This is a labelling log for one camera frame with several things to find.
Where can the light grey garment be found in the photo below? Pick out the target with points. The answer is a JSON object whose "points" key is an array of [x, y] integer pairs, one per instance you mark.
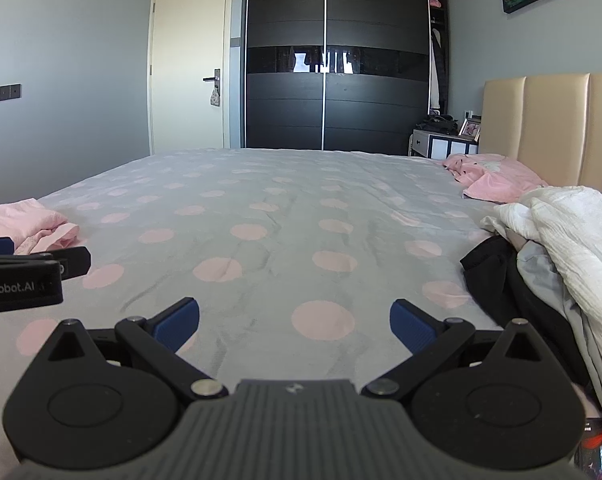
{"points": [[536, 260]]}

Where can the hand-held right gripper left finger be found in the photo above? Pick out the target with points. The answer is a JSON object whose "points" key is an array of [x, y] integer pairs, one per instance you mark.
{"points": [[177, 324]]}

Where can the black sliding-door wardrobe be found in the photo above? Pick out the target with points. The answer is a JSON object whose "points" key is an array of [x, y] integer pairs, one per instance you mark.
{"points": [[281, 10]]}

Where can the white nightstand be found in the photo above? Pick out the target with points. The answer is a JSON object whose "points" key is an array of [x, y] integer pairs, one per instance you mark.
{"points": [[426, 142]]}

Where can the cream room door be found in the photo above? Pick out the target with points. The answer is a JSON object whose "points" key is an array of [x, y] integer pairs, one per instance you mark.
{"points": [[186, 60]]}

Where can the white crinkled garment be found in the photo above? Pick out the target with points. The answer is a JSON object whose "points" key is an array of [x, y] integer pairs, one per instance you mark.
{"points": [[571, 220]]}

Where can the light pink garment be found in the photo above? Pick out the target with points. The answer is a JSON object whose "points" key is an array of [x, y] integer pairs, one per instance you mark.
{"points": [[26, 220]]}

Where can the grey pink-dotted bed sheet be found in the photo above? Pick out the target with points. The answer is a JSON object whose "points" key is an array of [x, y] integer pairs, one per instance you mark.
{"points": [[281, 200]]}

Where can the beige padded headboard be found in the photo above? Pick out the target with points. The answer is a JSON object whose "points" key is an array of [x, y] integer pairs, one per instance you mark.
{"points": [[551, 125]]}

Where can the dark wall switch panel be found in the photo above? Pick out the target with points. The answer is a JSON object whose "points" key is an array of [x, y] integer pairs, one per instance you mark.
{"points": [[1, 94]]}

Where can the black garment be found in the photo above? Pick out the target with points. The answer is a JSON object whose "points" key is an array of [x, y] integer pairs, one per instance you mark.
{"points": [[496, 270]]}

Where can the photo frame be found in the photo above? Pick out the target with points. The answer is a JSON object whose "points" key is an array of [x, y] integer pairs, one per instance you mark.
{"points": [[470, 129]]}

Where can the black bag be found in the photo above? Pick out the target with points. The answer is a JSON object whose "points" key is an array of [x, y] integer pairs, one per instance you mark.
{"points": [[437, 124]]}

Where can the hanging clothes in wardrobe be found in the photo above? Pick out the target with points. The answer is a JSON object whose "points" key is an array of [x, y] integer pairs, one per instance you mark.
{"points": [[435, 70]]}

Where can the small hanging pouch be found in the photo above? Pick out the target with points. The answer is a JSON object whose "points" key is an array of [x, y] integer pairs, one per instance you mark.
{"points": [[214, 99]]}

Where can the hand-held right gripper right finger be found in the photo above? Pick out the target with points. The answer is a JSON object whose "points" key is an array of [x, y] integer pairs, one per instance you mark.
{"points": [[410, 327]]}

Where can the pink dark-spotted garment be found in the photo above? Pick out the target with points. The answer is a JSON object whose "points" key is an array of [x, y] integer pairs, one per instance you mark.
{"points": [[496, 180]]}

